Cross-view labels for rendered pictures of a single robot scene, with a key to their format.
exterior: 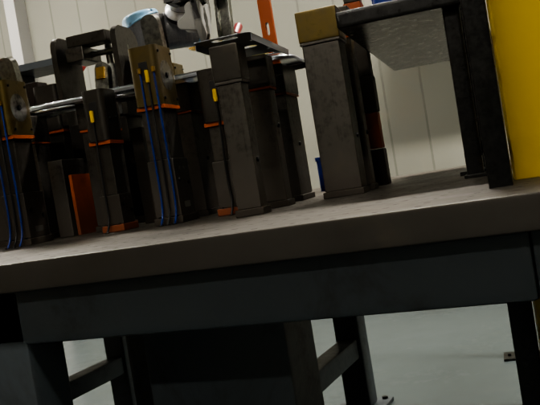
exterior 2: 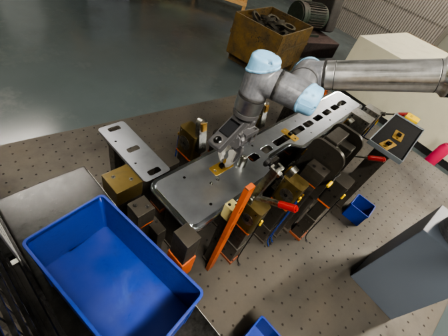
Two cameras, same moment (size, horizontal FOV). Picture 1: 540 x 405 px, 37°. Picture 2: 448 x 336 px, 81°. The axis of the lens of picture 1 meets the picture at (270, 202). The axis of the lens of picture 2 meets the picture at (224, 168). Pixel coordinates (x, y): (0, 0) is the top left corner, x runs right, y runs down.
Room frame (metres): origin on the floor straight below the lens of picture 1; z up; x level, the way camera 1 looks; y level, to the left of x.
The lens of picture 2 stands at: (1.96, -0.50, 1.67)
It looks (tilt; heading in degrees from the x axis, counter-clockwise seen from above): 45 degrees down; 105
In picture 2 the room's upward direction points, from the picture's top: 20 degrees clockwise
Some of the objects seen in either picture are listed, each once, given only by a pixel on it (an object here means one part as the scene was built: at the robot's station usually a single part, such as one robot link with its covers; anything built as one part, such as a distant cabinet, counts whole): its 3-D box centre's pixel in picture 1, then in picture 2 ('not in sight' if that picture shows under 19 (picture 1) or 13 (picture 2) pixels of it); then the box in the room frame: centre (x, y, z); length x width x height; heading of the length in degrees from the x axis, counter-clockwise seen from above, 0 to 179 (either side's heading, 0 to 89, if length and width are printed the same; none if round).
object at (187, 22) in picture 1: (190, 23); (226, 149); (1.78, 0.11, 1.11); 0.06 x 0.03 x 0.09; 75
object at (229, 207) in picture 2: not in sight; (219, 235); (1.90, -0.03, 0.88); 0.04 x 0.04 x 0.37; 75
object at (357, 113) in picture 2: not in sight; (341, 148); (2.18, 0.80, 0.90); 0.13 x 0.08 x 0.41; 165
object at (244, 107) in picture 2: not in sight; (248, 103); (1.80, 0.10, 1.30); 0.08 x 0.08 x 0.05
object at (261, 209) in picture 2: not in sight; (244, 235); (1.97, 0.03, 0.87); 0.10 x 0.07 x 0.35; 165
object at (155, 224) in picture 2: not in sight; (147, 241); (1.71, -0.17, 0.85); 0.12 x 0.03 x 0.30; 165
